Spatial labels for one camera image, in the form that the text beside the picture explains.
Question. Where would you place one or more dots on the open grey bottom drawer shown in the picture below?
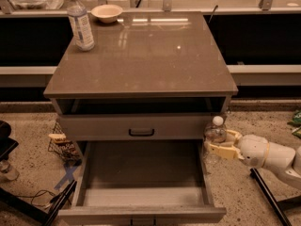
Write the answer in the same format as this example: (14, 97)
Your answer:
(142, 183)

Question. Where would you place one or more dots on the black bar left floor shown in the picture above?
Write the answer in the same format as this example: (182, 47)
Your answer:
(59, 203)

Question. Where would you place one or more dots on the white bowl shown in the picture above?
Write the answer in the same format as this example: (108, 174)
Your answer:
(107, 13)

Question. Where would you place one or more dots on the clear bottle on floor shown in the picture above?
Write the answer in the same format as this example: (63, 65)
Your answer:
(8, 170)

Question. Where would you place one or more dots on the blue tape cross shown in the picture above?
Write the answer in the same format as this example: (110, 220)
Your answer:
(69, 169)

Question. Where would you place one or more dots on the black wire basket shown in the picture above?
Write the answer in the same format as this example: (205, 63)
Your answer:
(67, 152)

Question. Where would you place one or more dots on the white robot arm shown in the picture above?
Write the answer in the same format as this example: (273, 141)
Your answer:
(284, 162)

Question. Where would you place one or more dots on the grey drawer cabinet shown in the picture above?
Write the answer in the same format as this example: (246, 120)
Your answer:
(145, 63)

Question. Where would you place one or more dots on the black drawer handle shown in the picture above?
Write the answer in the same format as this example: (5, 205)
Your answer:
(144, 132)

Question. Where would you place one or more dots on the black chair base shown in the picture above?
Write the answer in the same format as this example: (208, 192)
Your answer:
(7, 144)

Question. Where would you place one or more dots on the black bar floor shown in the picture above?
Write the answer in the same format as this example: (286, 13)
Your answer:
(270, 197)
(59, 203)

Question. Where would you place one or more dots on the clear plastic water bottle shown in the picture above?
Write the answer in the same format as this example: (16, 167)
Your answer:
(215, 131)

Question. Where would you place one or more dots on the green snack bag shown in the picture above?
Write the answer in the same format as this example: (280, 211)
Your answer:
(296, 123)

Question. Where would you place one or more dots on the black bar right floor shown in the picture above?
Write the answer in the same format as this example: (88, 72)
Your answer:
(270, 197)

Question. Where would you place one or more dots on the labelled white-cap bottle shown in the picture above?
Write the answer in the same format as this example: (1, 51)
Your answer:
(80, 25)

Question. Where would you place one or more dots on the snack package in basket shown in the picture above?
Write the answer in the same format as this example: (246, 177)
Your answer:
(59, 139)

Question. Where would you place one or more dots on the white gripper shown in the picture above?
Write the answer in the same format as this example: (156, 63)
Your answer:
(253, 150)

